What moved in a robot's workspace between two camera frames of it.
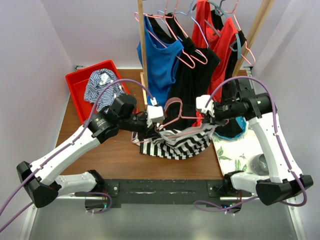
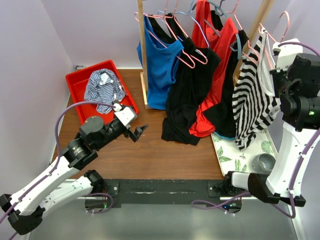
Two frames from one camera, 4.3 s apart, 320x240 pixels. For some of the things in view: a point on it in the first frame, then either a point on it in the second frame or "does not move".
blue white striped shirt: (98, 78) does not move
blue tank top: (161, 64) does not move
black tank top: (193, 73) does not move
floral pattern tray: (233, 154) does not move
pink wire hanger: (184, 117) -> (283, 39)
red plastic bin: (76, 82) does not move
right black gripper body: (226, 110) -> (280, 79)
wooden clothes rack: (267, 8) does not move
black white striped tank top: (180, 143) -> (255, 104)
